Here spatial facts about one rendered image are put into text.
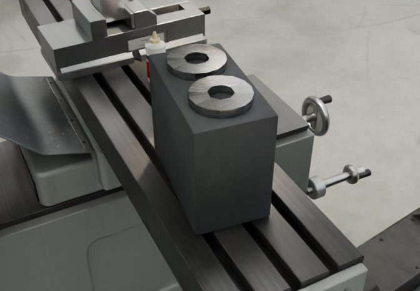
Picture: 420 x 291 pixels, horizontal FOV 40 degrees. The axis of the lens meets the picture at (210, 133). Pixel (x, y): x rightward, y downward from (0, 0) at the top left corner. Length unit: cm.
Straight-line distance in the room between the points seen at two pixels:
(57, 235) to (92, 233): 8
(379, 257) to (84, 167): 67
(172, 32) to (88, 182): 37
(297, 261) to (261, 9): 307
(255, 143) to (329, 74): 237
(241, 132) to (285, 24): 288
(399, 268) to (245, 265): 59
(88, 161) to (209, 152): 47
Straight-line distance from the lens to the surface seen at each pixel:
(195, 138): 73
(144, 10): 124
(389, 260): 135
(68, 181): 119
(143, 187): 94
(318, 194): 156
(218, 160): 77
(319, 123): 162
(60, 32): 127
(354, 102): 292
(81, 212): 124
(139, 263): 143
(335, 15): 379
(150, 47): 115
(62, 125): 121
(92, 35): 122
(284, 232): 86
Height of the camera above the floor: 157
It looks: 37 degrees down
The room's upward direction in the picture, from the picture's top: straight up
